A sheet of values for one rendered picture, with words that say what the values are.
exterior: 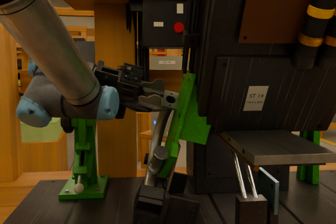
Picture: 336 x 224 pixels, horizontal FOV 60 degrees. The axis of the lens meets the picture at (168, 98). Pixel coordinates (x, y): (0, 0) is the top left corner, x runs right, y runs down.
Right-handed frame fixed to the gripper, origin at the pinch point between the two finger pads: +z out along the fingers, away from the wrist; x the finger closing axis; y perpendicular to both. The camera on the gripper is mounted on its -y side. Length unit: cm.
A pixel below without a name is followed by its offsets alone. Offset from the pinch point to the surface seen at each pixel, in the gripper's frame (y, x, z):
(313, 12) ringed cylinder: 36.5, -1.0, 17.7
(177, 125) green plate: 4.8, -9.8, 2.5
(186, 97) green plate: 9.9, -4.9, 2.7
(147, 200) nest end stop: -8.7, -23.6, 0.3
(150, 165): -5.4, -16.1, -0.8
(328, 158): 20.1, -19.3, 28.3
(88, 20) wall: -612, 770, -225
